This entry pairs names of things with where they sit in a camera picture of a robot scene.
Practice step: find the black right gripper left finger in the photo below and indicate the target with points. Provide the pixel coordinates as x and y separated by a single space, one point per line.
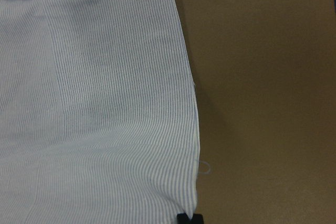
183 219

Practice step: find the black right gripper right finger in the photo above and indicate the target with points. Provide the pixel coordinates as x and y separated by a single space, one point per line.
197 219

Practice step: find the light blue striped shirt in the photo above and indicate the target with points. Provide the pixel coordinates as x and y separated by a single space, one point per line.
99 120

